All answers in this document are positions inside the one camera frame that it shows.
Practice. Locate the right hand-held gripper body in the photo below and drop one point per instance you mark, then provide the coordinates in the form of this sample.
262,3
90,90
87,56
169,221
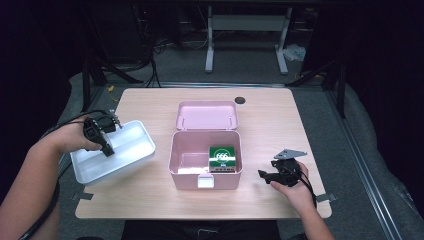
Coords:
286,173

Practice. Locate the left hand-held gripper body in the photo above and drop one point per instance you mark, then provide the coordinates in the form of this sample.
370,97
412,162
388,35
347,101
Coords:
95,130

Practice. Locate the person's right hand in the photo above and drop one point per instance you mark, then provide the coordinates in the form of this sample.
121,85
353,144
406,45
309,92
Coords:
296,195

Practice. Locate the person's left hand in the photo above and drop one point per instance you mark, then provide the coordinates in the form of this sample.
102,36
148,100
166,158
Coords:
71,136

